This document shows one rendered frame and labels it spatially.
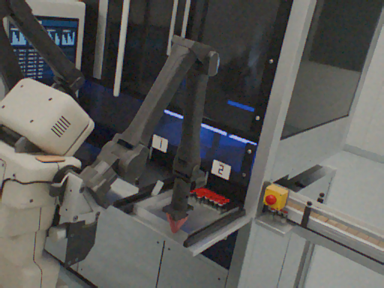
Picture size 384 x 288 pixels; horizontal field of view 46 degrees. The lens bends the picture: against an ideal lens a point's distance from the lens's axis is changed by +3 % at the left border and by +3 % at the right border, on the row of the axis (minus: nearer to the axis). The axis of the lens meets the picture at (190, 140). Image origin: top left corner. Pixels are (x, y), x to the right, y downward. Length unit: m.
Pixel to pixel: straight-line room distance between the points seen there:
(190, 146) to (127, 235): 1.02
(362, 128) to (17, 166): 5.61
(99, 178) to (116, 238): 1.28
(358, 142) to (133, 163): 5.46
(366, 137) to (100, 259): 4.60
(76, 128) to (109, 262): 1.37
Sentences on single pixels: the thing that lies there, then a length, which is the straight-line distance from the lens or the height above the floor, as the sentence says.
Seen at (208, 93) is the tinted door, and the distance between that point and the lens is 1.85.
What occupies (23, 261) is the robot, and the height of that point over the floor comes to 0.91.
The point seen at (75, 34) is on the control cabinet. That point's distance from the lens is 2.21.
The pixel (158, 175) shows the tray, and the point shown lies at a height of 0.88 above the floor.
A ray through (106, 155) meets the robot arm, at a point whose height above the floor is 1.26.
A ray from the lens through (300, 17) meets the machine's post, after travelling 1.66.
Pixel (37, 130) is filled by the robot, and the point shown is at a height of 1.31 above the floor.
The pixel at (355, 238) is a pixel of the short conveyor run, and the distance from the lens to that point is 1.82.
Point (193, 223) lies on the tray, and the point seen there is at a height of 0.88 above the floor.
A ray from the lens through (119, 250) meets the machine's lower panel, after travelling 2.41.
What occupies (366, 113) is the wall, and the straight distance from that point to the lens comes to 6.38.
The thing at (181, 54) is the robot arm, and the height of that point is 1.53.
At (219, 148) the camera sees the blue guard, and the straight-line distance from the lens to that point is 1.85.
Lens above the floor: 1.69
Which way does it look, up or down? 18 degrees down
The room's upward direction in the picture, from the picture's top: 10 degrees clockwise
